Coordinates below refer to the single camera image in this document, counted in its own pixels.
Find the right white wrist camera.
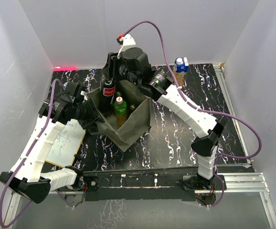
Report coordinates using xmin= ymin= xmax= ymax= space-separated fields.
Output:
xmin=117 ymin=34 xmax=136 ymax=59

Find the blue top juice carton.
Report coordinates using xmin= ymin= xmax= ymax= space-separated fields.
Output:
xmin=173 ymin=57 xmax=189 ymax=86

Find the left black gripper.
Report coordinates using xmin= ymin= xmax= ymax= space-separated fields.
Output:
xmin=74 ymin=98 xmax=105 ymax=129

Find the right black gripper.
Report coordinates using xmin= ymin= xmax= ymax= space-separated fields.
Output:
xmin=103 ymin=52 xmax=141 ymax=87

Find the purple cable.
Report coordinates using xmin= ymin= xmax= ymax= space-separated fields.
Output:
xmin=122 ymin=21 xmax=263 ymax=163
xmin=0 ymin=79 xmax=67 ymax=228

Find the black front mounting rail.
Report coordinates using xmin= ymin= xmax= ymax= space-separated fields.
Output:
xmin=83 ymin=167 xmax=227 ymax=204

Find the white board orange frame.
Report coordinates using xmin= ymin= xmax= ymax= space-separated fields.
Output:
xmin=45 ymin=119 xmax=85 ymax=167

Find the grey canvas bag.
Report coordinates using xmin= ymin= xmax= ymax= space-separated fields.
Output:
xmin=87 ymin=80 xmax=151 ymax=152

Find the cola bottle red cap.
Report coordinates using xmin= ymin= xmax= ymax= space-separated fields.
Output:
xmin=102 ymin=80 xmax=116 ymax=105

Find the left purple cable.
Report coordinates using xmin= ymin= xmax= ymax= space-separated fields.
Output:
xmin=0 ymin=79 xmax=67 ymax=228

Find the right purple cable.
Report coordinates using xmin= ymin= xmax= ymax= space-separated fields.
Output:
xmin=122 ymin=21 xmax=263 ymax=163

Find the aluminium frame rail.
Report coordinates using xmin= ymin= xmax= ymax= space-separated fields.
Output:
xmin=213 ymin=64 xmax=276 ymax=229

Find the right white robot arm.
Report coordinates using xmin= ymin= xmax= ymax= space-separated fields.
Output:
xmin=102 ymin=47 xmax=225 ymax=189

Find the green tea bottle white cap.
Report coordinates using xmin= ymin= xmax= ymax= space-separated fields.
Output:
xmin=114 ymin=96 xmax=127 ymax=126

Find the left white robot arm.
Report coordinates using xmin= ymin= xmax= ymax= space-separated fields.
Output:
xmin=0 ymin=82 xmax=100 ymax=203

